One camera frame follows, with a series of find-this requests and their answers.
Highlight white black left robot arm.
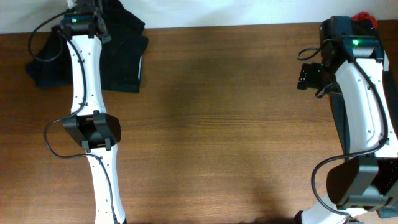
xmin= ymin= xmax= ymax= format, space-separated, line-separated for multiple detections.
xmin=60 ymin=1 xmax=127 ymax=223

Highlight red garment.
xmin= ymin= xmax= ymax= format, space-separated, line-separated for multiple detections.
xmin=351 ymin=12 xmax=378 ymax=29

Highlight folded navy blue garment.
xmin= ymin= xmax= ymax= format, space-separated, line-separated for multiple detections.
xmin=25 ymin=26 xmax=73 ymax=89

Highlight dark green shorts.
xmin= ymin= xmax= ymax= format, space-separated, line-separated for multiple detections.
xmin=100 ymin=0 xmax=149 ymax=93

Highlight black garment pile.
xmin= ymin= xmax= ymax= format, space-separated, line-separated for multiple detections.
xmin=328 ymin=18 xmax=398 ymax=218

